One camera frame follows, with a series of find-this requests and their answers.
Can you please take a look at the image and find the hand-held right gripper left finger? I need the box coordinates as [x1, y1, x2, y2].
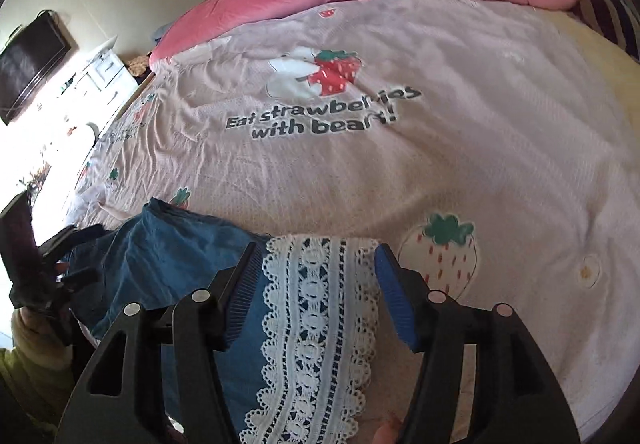
[67, 240, 268, 444]

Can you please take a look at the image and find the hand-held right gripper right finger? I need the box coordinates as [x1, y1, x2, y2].
[374, 244, 583, 444]

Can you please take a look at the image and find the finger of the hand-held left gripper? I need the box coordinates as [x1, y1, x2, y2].
[37, 224, 107, 257]
[55, 269, 101, 288]

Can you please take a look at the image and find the blue denim pants lace trim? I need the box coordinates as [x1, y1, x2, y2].
[65, 196, 388, 444]

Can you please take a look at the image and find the person's left forearm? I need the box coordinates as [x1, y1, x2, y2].
[0, 309, 76, 435]

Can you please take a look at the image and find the person's right hand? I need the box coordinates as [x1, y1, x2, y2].
[374, 416, 404, 444]

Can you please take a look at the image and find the pink strawberry printed bedsheet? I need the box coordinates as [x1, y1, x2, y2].
[75, 0, 640, 444]

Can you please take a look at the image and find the white dresser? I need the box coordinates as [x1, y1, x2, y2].
[65, 36, 141, 135]

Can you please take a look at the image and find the floral cloth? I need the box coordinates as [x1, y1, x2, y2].
[122, 53, 153, 80]

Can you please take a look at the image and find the pale yellow bed sheet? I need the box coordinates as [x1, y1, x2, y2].
[540, 9, 640, 125]

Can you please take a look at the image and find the striped pillow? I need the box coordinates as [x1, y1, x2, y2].
[572, 0, 640, 62]

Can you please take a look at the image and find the black wall television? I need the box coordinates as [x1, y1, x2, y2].
[0, 14, 71, 125]

